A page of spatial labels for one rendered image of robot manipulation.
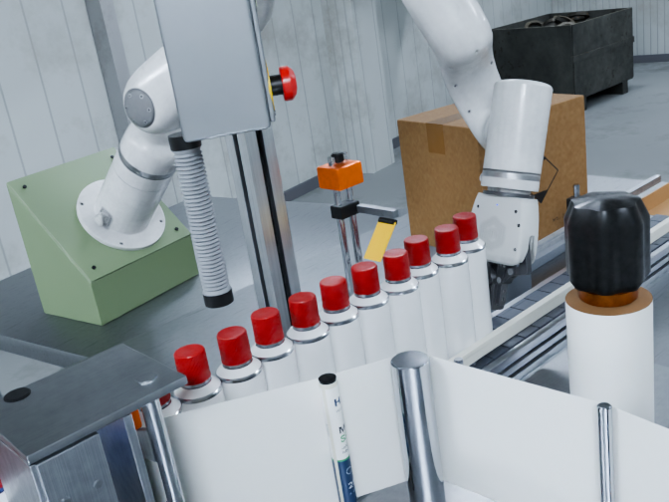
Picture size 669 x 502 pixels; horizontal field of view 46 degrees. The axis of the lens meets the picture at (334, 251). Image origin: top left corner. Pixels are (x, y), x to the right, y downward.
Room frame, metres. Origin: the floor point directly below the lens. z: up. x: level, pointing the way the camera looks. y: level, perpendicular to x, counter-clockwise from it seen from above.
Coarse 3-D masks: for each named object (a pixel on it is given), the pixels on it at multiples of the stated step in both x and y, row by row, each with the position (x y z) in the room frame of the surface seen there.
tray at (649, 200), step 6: (666, 186) 1.69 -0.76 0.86; (654, 192) 1.65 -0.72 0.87; (660, 192) 1.67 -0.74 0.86; (666, 192) 1.69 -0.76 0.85; (642, 198) 1.62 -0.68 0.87; (648, 198) 1.63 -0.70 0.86; (654, 198) 1.65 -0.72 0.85; (660, 198) 1.67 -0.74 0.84; (666, 198) 1.69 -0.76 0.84; (648, 204) 1.63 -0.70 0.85; (654, 204) 1.65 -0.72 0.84; (660, 204) 1.66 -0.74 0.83; (666, 204) 1.65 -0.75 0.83; (648, 210) 1.63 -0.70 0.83; (654, 210) 1.63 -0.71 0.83; (660, 210) 1.62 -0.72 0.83; (666, 210) 1.62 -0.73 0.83
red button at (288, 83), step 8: (280, 72) 0.86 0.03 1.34; (288, 72) 0.86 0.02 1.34; (272, 80) 0.86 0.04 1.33; (280, 80) 0.86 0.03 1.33; (288, 80) 0.86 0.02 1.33; (296, 80) 0.87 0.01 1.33; (272, 88) 0.86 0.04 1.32; (280, 88) 0.86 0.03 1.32; (288, 88) 0.86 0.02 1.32; (296, 88) 0.86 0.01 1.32; (288, 96) 0.86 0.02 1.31
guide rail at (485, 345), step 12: (660, 228) 1.32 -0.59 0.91; (564, 288) 1.12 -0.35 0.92; (552, 300) 1.10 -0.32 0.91; (564, 300) 1.12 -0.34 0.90; (528, 312) 1.06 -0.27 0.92; (540, 312) 1.08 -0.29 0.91; (504, 324) 1.04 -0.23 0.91; (516, 324) 1.04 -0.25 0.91; (528, 324) 1.06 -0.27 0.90; (492, 336) 1.00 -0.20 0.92; (504, 336) 1.02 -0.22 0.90; (468, 348) 0.98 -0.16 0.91; (480, 348) 0.98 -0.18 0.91; (492, 348) 1.00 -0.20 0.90; (468, 360) 0.96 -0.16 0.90
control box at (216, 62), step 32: (160, 0) 0.83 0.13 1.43; (192, 0) 0.83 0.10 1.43; (224, 0) 0.84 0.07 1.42; (160, 32) 0.83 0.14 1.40; (192, 32) 0.83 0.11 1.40; (224, 32) 0.83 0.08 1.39; (256, 32) 0.84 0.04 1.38; (192, 64) 0.83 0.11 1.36; (224, 64) 0.83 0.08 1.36; (256, 64) 0.84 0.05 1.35; (192, 96) 0.83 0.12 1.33; (224, 96) 0.83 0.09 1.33; (256, 96) 0.84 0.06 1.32; (192, 128) 0.83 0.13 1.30; (224, 128) 0.83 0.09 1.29; (256, 128) 0.84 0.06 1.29
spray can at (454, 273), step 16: (448, 224) 1.02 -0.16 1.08; (448, 240) 0.99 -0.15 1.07; (448, 256) 1.00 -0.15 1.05; (464, 256) 1.00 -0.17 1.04; (448, 272) 0.99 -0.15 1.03; (464, 272) 0.99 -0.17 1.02; (448, 288) 0.99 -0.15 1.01; (464, 288) 0.99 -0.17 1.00; (448, 304) 0.99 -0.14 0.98; (464, 304) 0.99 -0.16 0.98; (448, 320) 0.99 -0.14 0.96; (464, 320) 0.99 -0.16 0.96; (448, 336) 0.99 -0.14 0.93; (464, 336) 0.99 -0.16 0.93; (448, 352) 0.99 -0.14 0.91
